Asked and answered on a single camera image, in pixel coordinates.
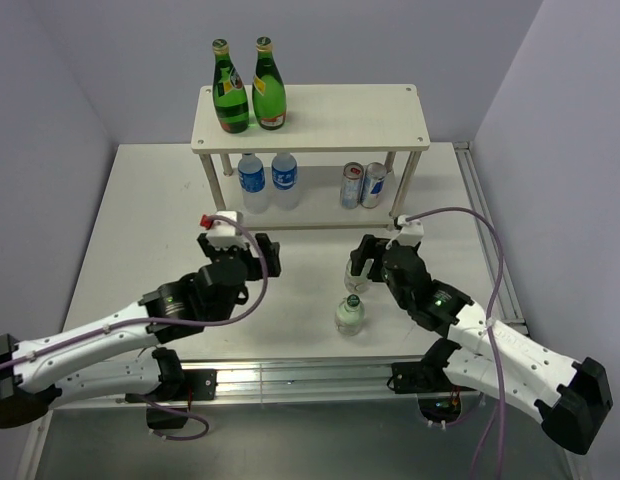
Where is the aluminium right rail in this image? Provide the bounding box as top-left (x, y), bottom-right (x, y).
top-left (452, 141), bottom-right (531, 336)

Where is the silver blue energy drink can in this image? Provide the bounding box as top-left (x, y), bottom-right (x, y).
top-left (360, 162), bottom-right (387, 209)

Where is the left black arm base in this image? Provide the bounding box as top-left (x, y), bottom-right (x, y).
top-left (125, 369), bottom-right (217, 442)

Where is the light blue drink can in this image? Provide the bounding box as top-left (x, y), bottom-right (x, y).
top-left (340, 162), bottom-right (364, 209)

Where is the white two-tier shelf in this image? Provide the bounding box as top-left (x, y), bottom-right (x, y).
top-left (191, 84), bottom-right (431, 230)

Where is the blue label water bottle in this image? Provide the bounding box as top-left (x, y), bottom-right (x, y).
top-left (238, 153), bottom-right (269, 214)
top-left (271, 152), bottom-right (300, 211)

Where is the green glass bottle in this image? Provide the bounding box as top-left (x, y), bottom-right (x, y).
top-left (212, 38), bottom-right (249, 134)
top-left (252, 36), bottom-right (287, 130)

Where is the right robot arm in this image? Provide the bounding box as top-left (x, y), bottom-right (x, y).
top-left (350, 234), bottom-right (613, 455)

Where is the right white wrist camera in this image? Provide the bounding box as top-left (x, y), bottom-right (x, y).
top-left (386, 215), bottom-right (424, 249)

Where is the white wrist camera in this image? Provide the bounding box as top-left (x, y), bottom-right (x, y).
top-left (200, 215), bottom-right (246, 250)
top-left (386, 215), bottom-right (424, 249)

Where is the aluminium rail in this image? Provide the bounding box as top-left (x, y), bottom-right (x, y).
top-left (37, 355), bottom-right (496, 409)
top-left (452, 141), bottom-right (531, 336)

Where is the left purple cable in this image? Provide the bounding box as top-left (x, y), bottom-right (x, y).
top-left (0, 218), bottom-right (271, 441)

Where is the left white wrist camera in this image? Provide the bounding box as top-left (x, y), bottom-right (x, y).
top-left (200, 215), bottom-right (246, 250)

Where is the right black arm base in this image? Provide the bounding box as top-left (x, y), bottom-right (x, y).
top-left (386, 361), bottom-right (462, 423)

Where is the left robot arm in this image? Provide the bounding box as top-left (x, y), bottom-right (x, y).
top-left (0, 233), bottom-right (281, 429)

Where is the clear soda bottle front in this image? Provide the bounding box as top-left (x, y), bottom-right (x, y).
top-left (335, 294), bottom-right (365, 336)

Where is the clear soda bottle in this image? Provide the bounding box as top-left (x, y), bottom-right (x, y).
top-left (335, 294), bottom-right (365, 336)
top-left (344, 259), bottom-right (373, 295)

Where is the aluminium front rail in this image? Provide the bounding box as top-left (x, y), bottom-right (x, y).
top-left (37, 355), bottom-right (496, 409)

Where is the green glass bottle front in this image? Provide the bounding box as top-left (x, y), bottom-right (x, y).
top-left (252, 36), bottom-right (287, 130)

